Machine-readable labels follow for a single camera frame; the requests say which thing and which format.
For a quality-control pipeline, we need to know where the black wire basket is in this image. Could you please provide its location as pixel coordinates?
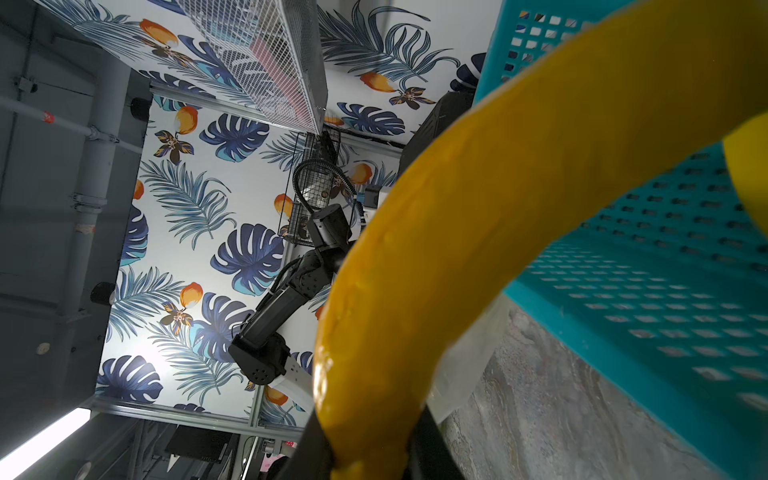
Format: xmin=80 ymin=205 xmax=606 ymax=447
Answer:
xmin=272 ymin=129 xmax=341 ymax=246

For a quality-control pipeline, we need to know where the yellow banana bunch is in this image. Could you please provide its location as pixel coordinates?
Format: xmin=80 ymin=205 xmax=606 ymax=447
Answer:
xmin=723 ymin=112 xmax=768 ymax=236

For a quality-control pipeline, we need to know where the white wire wall basket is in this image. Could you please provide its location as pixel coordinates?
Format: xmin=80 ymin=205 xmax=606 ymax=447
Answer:
xmin=179 ymin=0 xmax=328 ymax=135

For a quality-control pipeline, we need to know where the pink triangular item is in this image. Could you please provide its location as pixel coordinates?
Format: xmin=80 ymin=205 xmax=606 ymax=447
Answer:
xmin=251 ymin=36 xmax=310 ymax=123

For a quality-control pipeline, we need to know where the teal plastic basket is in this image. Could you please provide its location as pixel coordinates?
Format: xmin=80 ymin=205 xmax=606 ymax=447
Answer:
xmin=475 ymin=1 xmax=767 ymax=479

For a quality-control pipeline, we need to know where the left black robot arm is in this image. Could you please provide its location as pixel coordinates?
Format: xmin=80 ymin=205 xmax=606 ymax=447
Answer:
xmin=229 ymin=160 xmax=356 ymax=386

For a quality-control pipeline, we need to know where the single yellow banana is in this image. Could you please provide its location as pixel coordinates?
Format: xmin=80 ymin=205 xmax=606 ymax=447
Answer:
xmin=313 ymin=1 xmax=767 ymax=479

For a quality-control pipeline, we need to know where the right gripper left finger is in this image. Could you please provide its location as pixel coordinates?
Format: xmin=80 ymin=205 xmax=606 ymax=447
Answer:
xmin=277 ymin=413 xmax=333 ymax=480

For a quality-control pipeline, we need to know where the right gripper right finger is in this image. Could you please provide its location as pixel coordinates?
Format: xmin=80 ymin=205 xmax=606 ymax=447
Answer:
xmin=407 ymin=407 xmax=465 ymax=480

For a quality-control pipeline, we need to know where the black plastic tool case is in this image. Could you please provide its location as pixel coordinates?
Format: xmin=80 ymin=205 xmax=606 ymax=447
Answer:
xmin=396 ymin=92 xmax=474 ymax=180

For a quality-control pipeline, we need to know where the clear zip-top bag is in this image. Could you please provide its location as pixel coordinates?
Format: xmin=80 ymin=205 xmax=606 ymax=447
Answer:
xmin=426 ymin=293 xmax=512 ymax=424

